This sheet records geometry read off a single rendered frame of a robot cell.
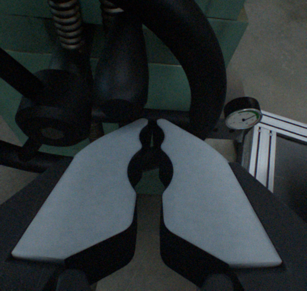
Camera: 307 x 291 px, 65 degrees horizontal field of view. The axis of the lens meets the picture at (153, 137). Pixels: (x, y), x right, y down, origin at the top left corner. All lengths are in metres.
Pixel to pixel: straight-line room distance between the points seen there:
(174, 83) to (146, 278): 0.74
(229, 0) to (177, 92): 0.18
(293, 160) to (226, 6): 0.80
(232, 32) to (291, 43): 1.61
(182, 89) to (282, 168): 0.66
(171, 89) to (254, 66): 1.24
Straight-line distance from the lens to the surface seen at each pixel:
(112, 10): 0.23
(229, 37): 0.40
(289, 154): 1.08
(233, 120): 0.45
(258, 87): 1.55
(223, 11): 0.37
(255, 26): 2.00
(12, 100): 0.56
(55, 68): 0.24
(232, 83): 0.56
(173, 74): 0.44
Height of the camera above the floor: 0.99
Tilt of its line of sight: 59 degrees down
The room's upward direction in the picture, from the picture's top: 12 degrees clockwise
